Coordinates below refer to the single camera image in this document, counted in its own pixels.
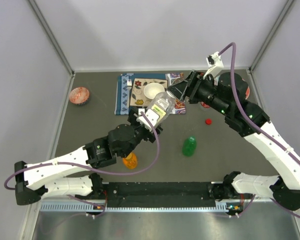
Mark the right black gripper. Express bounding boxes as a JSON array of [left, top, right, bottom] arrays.
[[167, 70, 231, 117]]

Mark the square clear juice bottle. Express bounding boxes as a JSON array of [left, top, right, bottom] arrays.
[[146, 91, 176, 125]]

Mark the red bottle cap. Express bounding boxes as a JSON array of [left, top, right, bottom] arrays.
[[205, 118, 212, 125]]

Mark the clear bottle red label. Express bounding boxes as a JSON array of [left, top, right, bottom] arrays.
[[200, 101, 211, 110]]

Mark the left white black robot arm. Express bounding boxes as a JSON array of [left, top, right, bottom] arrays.
[[14, 107, 168, 206]]

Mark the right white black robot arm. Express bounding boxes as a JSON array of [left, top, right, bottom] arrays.
[[167, 71, 300, 211]]

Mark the orange plastic bottle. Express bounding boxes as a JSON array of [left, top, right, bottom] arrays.
[[122, 152, 138, 170]]

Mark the green plastic bottle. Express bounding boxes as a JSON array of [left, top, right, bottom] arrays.
[[182, 136, 197, 157]]

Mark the white ceramic bowl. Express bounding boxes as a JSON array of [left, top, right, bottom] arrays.
[[143, 82, 165, 100]]

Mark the square floral plate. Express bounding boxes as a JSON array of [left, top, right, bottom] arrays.
[[129, 78, 168, 107]]

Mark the red teal round plate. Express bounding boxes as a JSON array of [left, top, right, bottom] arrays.
[[214, 76, 251, 100]]

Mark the blue patterned placemat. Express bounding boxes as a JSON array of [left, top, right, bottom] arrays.
[[114, 72, 184, 116]]

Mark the small red patterned bowl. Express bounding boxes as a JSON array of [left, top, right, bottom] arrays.
[[68, 86, 90, 106]]

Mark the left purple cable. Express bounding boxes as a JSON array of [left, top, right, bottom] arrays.
[[4, 117, 161, 218]]

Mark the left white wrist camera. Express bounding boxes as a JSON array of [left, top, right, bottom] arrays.
[[137, 109, 160, 132]]

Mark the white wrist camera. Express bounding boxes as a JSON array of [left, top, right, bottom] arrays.
[[137, 109, 160, 132], [204, 51, 224, 77]]

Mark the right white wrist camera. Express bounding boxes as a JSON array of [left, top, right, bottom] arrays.
[[204, 51, 224, 77]]

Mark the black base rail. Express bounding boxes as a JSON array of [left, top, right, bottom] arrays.
[[39, 181, 300, 216]]

